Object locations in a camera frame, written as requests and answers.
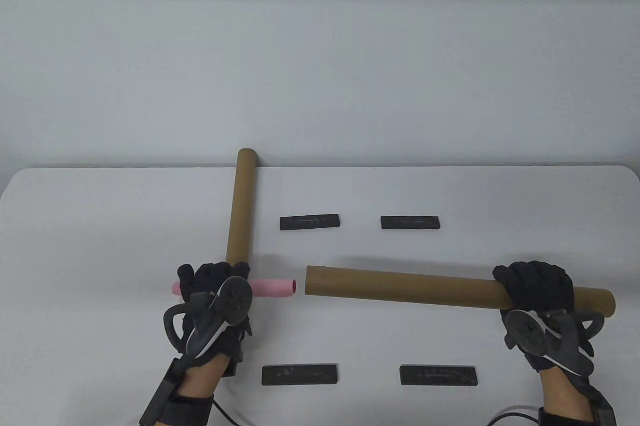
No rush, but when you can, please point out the person's left hand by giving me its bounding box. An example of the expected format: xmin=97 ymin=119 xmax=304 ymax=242
xmin=177 ymin=261 xmax=253 ymax=377

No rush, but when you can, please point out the person's right forearm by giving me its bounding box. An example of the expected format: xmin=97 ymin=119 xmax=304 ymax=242
xmin=537 ymin=366 xmax=598 ymax=426

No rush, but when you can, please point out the person's right hand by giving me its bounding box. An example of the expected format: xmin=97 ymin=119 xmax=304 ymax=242
xmin=492 ymin=260 xmax=596 ymax=373

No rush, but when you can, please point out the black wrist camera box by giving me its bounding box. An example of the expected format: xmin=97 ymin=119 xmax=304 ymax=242
xmin=138 ymin=357 xmax=213 ymax=426
xmin=537 ymin=389 xmax=617 ymax=426

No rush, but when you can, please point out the brown cardboard mailing tube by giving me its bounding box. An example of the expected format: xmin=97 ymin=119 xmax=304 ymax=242
xmin=305 ymin=265 xmax=617 ymax=319
xmin=225 ymin=148 xmax=259 ymax=267

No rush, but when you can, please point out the person's left forearm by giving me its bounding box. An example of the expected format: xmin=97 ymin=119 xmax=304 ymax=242
xmin=170 ymin=352 xmax=228 ymax=426

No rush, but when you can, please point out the pink paper sheet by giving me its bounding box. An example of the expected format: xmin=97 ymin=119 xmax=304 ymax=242
xmin=171 ymin=279 xmax=297 ymax=298

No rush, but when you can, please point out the grey hand tracker controller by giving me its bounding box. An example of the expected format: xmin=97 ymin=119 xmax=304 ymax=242
xmin=501 ymin=309 xmax=604 ymax=377
xmin=163 ymin=276 xmax=253 ymax=359

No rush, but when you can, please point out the black cable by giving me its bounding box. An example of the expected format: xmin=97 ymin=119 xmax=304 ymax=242
xmin=487 ymin=412 xmax=541 ymax=426
xmin=212 ymin=399 xmax=243 ymax=426

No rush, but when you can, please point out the black bar paperweight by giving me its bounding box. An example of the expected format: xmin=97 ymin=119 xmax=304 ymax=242
xmin=279 ymin=215 xmax=341 ymax=231
xmin=399 ymin=366 xmax=477 ymax=387
xmin=381 ymin=216 xmax=442 ymax=230
xmin=262 ymin=364 xmax=339 ymax=387

